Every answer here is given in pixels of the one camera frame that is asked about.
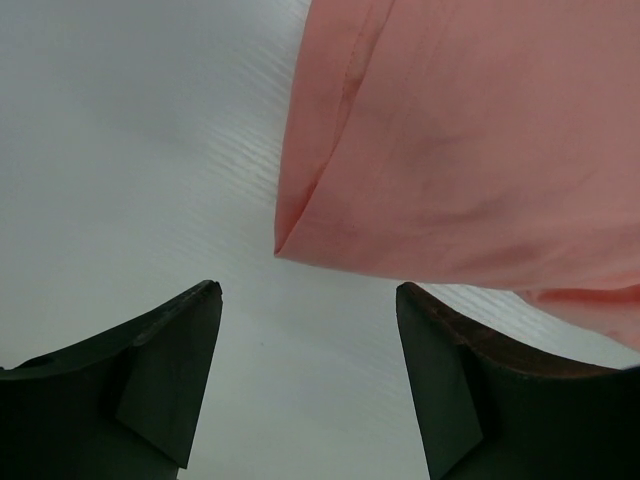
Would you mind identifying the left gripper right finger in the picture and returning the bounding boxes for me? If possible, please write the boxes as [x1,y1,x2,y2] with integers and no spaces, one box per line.
[396,283,639,480]

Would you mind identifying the pink t shirt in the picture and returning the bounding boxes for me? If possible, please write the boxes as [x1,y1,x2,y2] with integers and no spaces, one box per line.
[274,1,639,348]

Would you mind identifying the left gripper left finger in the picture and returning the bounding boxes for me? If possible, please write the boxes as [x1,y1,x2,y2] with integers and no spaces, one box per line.
[1,280,223,480]

